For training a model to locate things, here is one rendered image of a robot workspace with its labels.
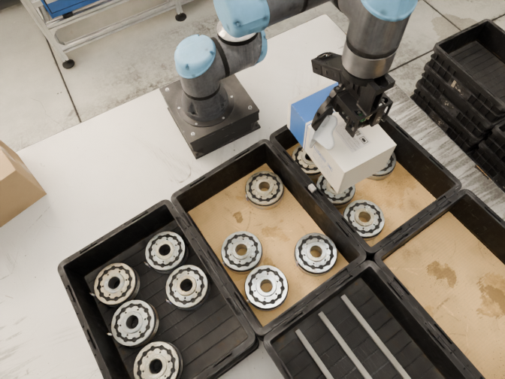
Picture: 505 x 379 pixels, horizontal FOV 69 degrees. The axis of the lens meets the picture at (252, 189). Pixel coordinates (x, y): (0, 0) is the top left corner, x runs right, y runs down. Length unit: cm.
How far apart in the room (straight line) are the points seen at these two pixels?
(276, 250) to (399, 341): 35
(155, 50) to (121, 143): 143
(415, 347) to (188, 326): 52
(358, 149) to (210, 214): 45
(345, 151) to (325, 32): 94
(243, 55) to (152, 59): 161
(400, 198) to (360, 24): 61
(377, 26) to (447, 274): 66
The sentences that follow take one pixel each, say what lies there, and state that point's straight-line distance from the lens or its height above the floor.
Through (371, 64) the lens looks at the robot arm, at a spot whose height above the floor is 134.
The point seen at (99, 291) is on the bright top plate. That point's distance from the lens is 99.
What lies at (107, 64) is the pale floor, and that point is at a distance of 273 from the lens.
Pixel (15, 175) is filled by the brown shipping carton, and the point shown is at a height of 84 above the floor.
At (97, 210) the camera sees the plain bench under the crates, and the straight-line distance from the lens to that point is 126.
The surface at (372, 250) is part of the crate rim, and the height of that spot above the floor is 93.
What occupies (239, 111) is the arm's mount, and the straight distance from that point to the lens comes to 120.
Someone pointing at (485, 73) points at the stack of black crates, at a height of 49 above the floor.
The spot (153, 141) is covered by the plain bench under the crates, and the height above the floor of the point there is 70.
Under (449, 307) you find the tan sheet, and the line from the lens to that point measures 100.
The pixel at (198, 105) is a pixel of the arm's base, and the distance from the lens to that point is 115.
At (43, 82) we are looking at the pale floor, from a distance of 283.
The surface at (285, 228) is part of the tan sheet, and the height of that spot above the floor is 83.
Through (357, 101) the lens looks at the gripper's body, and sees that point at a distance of 65.
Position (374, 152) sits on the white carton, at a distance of 73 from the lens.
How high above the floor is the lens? 173
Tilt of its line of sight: 63 degrees down
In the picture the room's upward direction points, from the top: 8 degrees counter-clockwise
